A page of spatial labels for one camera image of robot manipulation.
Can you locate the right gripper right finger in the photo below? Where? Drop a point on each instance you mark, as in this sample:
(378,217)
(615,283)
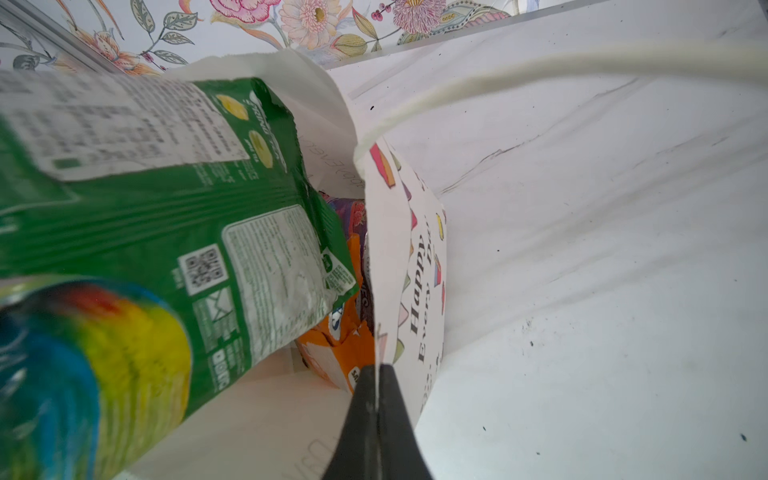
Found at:
(400,457)

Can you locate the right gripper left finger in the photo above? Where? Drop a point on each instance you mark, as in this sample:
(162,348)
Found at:
(356,454)

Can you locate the orange snack pack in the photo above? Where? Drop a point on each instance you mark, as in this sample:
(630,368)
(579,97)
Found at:
(338,347)

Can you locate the purple Fox's candy bag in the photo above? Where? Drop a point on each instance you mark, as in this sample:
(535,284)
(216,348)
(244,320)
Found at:
(353,217)

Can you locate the white paper gift bag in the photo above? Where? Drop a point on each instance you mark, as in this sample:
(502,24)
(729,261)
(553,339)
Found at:
(569,271)

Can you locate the green snack pack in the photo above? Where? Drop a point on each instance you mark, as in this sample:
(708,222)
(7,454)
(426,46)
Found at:
(159,238)

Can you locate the left aluminium frame post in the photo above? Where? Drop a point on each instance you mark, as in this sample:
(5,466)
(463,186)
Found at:
(25,14)

